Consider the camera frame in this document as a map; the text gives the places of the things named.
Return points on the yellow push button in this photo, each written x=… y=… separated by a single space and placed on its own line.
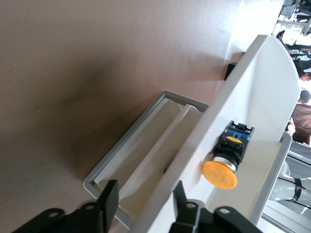
x=218 y=174

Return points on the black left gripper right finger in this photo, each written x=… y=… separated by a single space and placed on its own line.
x=184 y=211

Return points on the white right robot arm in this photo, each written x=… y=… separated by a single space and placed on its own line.
x=286 y=189

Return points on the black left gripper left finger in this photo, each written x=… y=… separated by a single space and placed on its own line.
x=109 y=204

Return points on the person in brown jacket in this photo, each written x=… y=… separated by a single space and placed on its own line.
x=302 y=116

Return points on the person with dark hair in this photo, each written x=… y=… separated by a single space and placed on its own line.
x=306 y=77

